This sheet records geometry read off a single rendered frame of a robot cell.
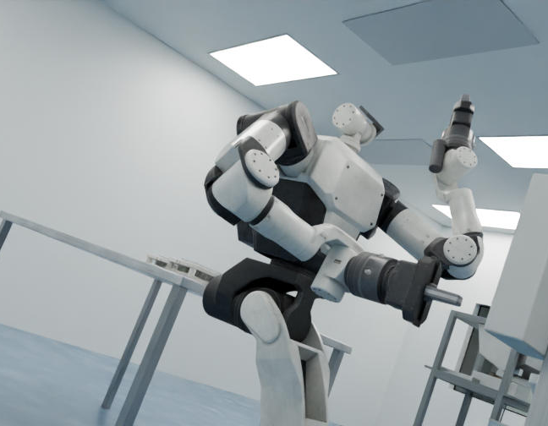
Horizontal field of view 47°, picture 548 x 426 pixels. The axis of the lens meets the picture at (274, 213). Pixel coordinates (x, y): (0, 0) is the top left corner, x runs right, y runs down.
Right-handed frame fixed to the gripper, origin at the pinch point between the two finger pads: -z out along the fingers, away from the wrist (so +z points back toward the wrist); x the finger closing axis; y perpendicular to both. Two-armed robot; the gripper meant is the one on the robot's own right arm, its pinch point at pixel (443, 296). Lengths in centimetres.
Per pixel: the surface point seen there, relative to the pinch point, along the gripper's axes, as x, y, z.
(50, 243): 19, -185, 456
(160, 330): 30, -42, 114
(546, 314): -1.3, 2.1, -17.8
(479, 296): -108, -635, 272
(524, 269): -5.9, 8.6, -15.1
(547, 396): 10.3, -2.3, -20.0
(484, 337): -38, -415, 161
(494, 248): -170, -635, 273
